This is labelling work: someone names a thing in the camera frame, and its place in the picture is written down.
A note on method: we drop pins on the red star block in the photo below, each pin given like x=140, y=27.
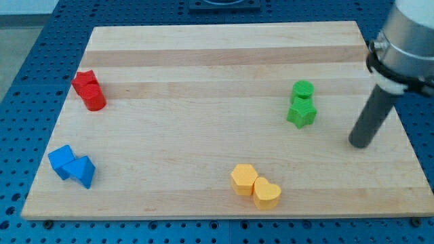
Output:
x=83, y=79

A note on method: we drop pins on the blue cube block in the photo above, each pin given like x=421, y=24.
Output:
x=59, y=158

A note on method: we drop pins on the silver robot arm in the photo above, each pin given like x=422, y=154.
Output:
x=400, y=59

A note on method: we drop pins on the green cylinder block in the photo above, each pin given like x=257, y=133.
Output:
x=302, y=89

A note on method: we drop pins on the wooden board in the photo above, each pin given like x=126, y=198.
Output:
x=187, y=103

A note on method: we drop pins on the red cylinder block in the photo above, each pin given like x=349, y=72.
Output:
x=92, y=97

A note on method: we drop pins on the yellow hexagon block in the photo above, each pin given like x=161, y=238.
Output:
x=243, y=178

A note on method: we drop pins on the blue triangle block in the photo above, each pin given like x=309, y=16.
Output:
x=81, y=170

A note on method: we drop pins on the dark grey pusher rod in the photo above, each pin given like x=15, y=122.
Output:
x=375, y=111

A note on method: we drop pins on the yellow heart block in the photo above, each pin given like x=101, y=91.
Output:
x=266, y=195

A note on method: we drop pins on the green star block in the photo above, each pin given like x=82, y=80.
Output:
x=302, y=112

